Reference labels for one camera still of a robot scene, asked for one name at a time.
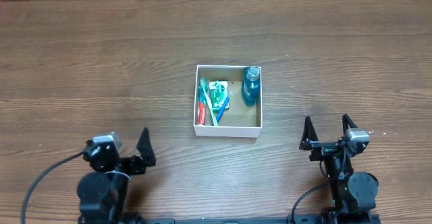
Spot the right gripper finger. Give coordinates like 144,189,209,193
299,116,319,150
342,114,358,134

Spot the blue mouthwash bottle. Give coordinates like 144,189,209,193
242,65,261,107

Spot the green toothpaste tube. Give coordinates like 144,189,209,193
197,86,207,125

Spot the green toothbrush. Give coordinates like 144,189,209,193
199,78,218,126

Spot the blue disposable razor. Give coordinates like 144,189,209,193
216,97,230,122

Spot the green white soap packet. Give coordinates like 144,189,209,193
209,81,229,111

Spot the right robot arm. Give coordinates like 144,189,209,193
288,114,380,223

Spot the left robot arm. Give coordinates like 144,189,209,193
77,128,156,223

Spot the white cardboard box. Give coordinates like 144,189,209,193
192,65,263,138

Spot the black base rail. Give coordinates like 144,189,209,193
77,213,382,224

